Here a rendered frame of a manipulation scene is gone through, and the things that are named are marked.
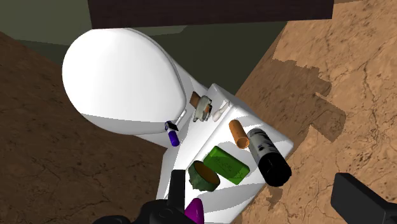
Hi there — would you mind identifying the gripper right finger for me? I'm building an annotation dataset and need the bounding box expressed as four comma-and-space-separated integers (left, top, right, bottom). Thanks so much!
330, 172, 397, 224

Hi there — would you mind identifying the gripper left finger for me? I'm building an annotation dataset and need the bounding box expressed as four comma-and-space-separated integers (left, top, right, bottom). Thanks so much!
101, 169, 191, 224

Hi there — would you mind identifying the green round tin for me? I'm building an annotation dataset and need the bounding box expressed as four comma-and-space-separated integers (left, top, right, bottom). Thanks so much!
188, 160, 221, 192

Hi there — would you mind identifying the magenta rounded object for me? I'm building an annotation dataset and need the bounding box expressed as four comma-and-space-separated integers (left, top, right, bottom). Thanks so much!
184, 197, 205, 224

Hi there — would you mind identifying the small blue bottle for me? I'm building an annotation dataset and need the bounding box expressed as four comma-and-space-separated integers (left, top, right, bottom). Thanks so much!
165, 120, 181, 147

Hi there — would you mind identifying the green soap bar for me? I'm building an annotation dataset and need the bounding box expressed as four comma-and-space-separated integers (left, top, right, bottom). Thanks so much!
203, 145, 251, 186

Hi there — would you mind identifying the orange cylinder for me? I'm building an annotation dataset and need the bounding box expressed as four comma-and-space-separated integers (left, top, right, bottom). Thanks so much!
228, 119, 251, 150

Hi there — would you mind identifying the brown and white brush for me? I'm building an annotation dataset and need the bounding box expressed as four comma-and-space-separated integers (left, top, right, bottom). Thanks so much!
190, 91, 214, 123

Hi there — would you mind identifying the small white tube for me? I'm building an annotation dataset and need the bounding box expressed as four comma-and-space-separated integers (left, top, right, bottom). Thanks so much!
212, 99, 230, 122

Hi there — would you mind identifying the black and grey spray bottle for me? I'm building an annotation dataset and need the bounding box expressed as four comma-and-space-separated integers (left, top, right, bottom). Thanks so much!
246, 128, 293, 188

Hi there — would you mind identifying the dark robot stand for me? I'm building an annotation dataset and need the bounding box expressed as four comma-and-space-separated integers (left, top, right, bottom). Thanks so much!
87, 0, 334, 29

